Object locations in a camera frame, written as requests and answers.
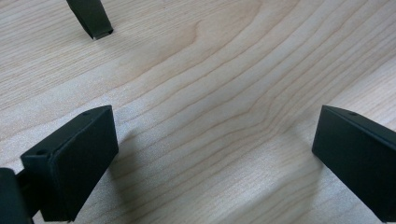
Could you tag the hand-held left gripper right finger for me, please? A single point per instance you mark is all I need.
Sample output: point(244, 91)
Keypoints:
point(358, 158)

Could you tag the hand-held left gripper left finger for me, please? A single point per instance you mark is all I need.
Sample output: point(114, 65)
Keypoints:
point(71, 165)

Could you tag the black shelf with metal legs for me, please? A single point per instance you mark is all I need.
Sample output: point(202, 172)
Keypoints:
point(91, 17)

